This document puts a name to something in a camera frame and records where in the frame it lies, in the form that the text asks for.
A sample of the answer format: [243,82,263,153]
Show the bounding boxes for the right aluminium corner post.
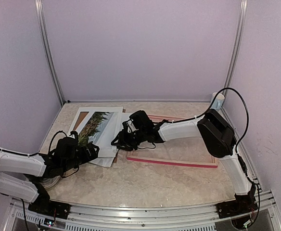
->
[224,0,248,88]

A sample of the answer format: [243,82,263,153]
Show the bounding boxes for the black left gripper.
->
[62,142,99,172]

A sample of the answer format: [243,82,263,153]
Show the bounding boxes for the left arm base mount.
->
[28,187,71,219]

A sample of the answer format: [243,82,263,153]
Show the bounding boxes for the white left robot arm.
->
[0,137,100,214]

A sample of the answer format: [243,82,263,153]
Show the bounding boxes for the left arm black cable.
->
[0,130,80,179]

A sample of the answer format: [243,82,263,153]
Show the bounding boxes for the front aluminium rail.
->
[1,191,281,231]

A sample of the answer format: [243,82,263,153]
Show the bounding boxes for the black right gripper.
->
[111,128,146,151]

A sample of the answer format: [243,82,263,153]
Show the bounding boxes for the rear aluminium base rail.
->
[64,100,210,104]

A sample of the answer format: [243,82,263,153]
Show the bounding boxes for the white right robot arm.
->
[111,109,256,214]

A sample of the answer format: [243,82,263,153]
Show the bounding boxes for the white paper sheets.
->
[87,112,134,168]

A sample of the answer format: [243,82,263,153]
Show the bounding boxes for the aluminium corner post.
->
[224,0,248,88]
[35,0,65,107]

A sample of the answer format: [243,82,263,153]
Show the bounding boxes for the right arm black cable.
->
[154,87,261,217]

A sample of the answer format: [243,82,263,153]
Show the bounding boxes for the forest landscape photo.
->
[78,112,114,146]

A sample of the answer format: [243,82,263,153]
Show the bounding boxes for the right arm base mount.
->
[217,184,259,219]

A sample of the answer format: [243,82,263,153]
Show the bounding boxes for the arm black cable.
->
[154,87,261,217]
[0,130,80,179]

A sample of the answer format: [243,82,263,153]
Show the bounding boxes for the brown backing board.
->
[77,109,127,127]

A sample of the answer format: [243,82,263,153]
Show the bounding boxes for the white photo mat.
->
[68,106,124,133]

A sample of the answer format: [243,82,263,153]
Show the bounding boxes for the left aluminium corner post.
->
[35,0,65,107]

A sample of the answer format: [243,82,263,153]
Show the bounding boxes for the light blue mug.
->
[211,92,225,111]

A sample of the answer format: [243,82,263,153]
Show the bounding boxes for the pink wooden picture frame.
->
[127,115,218,168]

